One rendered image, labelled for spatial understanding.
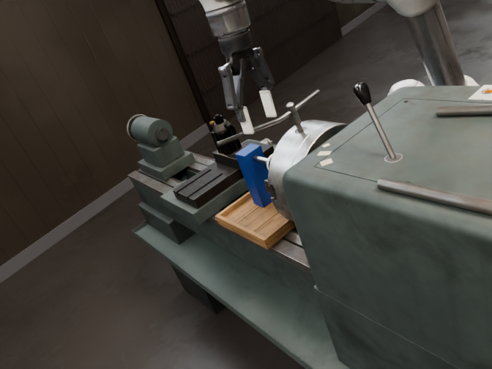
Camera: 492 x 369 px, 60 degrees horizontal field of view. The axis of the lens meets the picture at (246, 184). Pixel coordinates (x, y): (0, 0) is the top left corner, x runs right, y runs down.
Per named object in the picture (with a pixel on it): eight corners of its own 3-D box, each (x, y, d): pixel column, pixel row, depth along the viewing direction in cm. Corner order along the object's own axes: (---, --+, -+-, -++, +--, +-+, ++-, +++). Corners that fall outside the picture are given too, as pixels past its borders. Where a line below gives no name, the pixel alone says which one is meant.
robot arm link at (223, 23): (196, 15, 93) (206, 42, 95) (226, 8, 87) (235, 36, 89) (223, 4, 98) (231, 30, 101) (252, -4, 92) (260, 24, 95)
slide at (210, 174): (276, 154, 183) (272, 145, 181) (198, 209, 165) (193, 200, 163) (250, 148, 197) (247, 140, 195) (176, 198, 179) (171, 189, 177)
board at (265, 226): (338, 191, 154) (336, 181, 152) (267, 250, 139) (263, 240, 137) (284, 175, 178) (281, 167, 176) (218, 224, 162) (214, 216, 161)
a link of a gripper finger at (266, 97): (258, 91, 106) (260, 90, 106) (266, 117, 109) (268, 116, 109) (268, 91, 104) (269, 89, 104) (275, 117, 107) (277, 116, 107)
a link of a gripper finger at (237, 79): (246, 58, 96) (242, 58, 95) (245, 109, 98) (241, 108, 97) (234, 61, 99) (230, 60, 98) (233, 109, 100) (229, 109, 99)
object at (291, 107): (304, 136, 121) (290, 101, 115) (309, 137, 119) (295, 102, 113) (299, 140, 120) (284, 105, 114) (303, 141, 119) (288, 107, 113)
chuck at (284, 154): (374, 186, 136) (348, 101, 121) (311, 250, 125) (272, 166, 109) (352, 180, 143) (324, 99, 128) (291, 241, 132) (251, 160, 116)
